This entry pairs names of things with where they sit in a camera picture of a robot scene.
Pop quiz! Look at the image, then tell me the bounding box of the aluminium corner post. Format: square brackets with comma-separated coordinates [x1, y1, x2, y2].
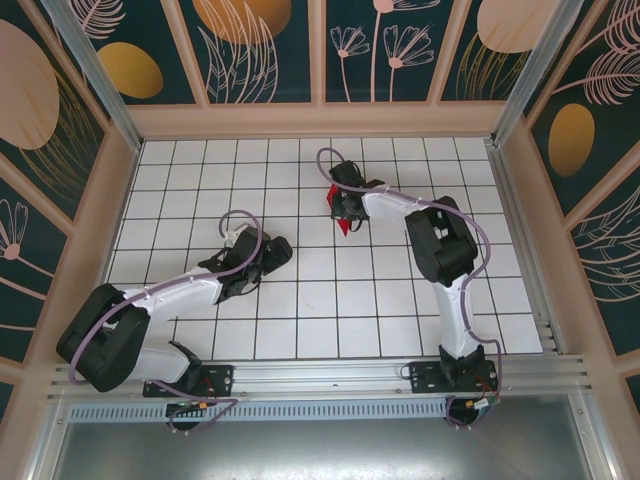
[489, 0, 589, 149]
[42, 0, 144, 154]

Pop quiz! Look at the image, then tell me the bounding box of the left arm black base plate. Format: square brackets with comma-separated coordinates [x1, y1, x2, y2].
[143, 360, 236, 399]

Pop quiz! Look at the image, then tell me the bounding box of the aluminium mounting rail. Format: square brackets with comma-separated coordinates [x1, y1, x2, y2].
[47, 354, 594, 404]

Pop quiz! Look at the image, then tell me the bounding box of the red square paper sheet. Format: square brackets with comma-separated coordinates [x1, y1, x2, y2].
[323, 184, 355, 240]

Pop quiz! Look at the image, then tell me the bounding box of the slotted grey cable duct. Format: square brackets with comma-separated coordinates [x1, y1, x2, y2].
[67, 399, 451, 425]

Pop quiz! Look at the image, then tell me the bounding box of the aluminium side rail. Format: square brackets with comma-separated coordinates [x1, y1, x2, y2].
[485, 139, 569, 357]

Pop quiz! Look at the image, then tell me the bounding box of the grey metal sheet panel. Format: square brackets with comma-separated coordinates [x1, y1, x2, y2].
[49, 422, 601, 480]

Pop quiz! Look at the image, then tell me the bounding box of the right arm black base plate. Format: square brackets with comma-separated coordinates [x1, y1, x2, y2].
[408, 358, 501, 396]

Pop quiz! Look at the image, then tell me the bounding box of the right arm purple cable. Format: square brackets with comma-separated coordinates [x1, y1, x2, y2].
[316, 147, 504, 431]

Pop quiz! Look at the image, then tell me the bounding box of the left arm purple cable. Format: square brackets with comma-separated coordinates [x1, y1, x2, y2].
[68, 208, 264, 437]

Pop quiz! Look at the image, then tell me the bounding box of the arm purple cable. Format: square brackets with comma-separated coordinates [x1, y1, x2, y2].
[68, 208, 264, 437]
[316, 147, 504, 431]

